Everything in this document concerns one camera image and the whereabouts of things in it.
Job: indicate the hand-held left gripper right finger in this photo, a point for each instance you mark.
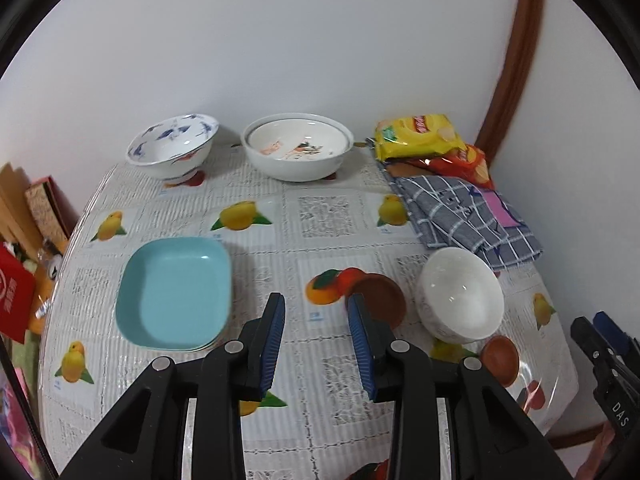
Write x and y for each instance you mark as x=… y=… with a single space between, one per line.
x=360 y=340

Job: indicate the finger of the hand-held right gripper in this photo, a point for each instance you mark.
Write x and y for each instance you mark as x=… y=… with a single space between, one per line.
x=595 y=355
x=612 y=332

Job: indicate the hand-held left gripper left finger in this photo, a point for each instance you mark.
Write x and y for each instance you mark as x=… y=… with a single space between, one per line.
x=272 y=340

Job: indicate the small brown bowl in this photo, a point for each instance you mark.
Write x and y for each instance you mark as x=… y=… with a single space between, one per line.
x=382 y=300
x=500 y=360

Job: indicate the plain white bowl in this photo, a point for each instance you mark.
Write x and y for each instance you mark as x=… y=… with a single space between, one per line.
x=460 y=295

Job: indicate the blue square plate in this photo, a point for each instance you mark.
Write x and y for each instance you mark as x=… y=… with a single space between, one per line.
x=170 y=290

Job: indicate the person's right forearm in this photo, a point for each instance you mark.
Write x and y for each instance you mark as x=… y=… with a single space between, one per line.
x=607 y=452

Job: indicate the fruit print tablecloth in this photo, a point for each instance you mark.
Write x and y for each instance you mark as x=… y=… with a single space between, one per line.
x=325 y=225

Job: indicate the grey checked cloth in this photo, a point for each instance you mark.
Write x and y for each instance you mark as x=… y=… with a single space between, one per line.
x=450 y=215

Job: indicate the large white bowl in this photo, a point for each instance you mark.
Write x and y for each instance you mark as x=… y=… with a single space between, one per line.
x=295 y=169

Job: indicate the white bowl with orange print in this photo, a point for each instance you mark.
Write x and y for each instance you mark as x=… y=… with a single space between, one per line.
x=280 y=135

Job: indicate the red chips bag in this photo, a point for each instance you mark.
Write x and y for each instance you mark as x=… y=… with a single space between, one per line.
x=470 y=165

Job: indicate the blue patterned white bowl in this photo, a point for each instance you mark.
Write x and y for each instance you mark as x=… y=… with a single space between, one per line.
x=170 y=160

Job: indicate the yellow chips bag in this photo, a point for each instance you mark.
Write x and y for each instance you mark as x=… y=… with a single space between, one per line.
x=420 y=135

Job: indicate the small white tube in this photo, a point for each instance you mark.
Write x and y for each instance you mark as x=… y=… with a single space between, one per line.
x=42 y=308

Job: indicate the red paper bag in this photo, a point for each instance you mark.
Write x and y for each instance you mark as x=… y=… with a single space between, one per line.
x=15 y=295

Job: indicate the patterned flat box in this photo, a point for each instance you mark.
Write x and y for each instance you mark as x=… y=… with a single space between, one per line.
x=45 y=210

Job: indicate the pink patterned cloth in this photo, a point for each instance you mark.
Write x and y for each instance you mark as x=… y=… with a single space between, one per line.
x=17 y=425

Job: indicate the wooden side table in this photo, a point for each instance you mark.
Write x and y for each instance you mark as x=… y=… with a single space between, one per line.
x=12 y=210

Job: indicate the brown wooden door frame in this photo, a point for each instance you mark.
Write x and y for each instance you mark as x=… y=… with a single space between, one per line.
x=520 y=50

